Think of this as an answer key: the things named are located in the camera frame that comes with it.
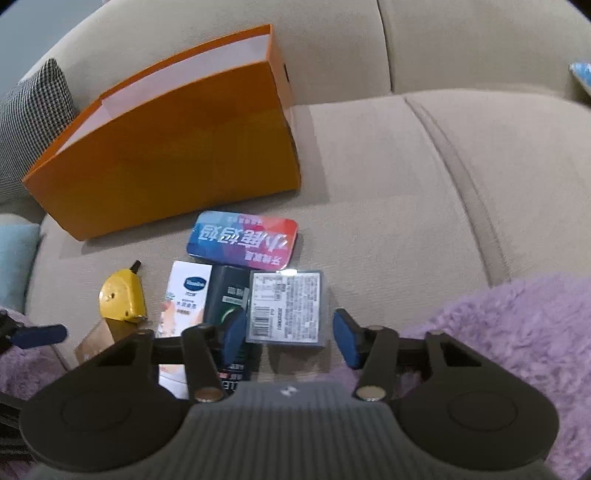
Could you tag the clear plastic labelled box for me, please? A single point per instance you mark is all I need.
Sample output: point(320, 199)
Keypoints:
point(286, 304)

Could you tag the houndstooth pillow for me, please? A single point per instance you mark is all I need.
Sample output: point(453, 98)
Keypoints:
point(32, 124)

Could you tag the white cream tube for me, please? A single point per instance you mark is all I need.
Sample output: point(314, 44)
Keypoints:
point(184, 300)

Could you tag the orange cardboard box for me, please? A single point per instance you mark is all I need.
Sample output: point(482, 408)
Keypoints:
point(184, 147)

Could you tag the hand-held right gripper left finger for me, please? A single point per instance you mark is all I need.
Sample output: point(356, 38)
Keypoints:
point(235, 334)

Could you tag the light blue pillow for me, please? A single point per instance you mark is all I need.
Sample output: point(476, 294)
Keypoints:
point(16, 263)

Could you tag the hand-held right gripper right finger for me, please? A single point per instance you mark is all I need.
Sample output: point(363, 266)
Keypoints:
point(346, 339)

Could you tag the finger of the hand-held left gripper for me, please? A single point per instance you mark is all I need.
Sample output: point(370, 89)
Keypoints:
point(39, 334)
point(9, 408)

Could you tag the blue printed pillow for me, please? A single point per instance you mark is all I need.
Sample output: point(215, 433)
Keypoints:
point(581, 76)

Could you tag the brown cardboard box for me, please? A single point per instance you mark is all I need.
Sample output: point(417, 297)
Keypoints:
point(94, 344)

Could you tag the purple fluffy blanket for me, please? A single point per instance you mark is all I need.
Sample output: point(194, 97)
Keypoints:
point(498, 332)

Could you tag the dark green shampoo bottle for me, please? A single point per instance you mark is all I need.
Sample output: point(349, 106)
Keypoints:
point(228, 295)

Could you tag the colourful packet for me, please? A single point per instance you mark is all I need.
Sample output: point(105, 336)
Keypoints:
point(244, 240)

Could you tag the yellow tape measure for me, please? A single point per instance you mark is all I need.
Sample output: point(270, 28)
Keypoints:
point(122, 295)

